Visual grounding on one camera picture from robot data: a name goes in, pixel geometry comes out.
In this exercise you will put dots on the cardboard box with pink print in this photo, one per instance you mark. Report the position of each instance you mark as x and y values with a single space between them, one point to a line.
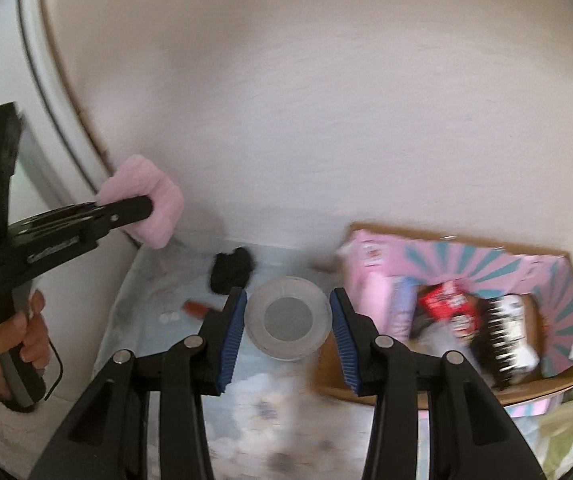
466 260

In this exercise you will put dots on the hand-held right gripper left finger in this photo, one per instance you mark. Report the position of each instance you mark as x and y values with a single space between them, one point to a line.
231 340

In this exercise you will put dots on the pink fluffy band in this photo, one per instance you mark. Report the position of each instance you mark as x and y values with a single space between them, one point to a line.
156 220

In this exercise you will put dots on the floral table cloth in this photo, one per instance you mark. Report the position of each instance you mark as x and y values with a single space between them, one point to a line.
141 310

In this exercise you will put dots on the small red tube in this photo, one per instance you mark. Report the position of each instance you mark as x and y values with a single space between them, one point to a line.
196 307

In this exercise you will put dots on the red snack packet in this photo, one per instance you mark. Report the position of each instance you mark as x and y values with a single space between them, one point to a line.
446 305

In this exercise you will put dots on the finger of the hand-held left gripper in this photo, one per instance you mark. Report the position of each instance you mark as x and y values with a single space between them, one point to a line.
126 212

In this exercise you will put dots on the black cloth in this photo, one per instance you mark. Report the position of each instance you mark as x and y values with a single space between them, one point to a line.
229 270

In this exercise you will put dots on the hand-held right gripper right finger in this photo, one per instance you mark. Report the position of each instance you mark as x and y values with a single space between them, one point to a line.
344 345

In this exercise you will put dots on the green floral bedding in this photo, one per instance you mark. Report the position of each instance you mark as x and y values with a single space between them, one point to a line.
566 430

